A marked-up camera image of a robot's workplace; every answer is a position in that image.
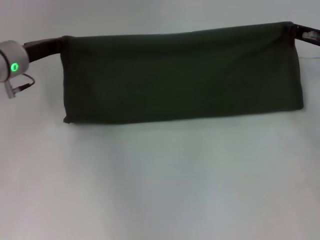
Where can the dark green t-shirt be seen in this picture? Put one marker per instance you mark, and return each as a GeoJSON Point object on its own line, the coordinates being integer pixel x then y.
{"type": "Point", "coordinates": [175, 80]}

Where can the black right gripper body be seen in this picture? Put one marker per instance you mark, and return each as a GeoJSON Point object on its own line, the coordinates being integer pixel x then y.
{"type": "Point", "coordinates": [306, 35]}

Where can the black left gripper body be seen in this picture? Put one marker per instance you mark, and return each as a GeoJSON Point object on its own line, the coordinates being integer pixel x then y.
{"type": "Point", "coordinates": [45, 48]}

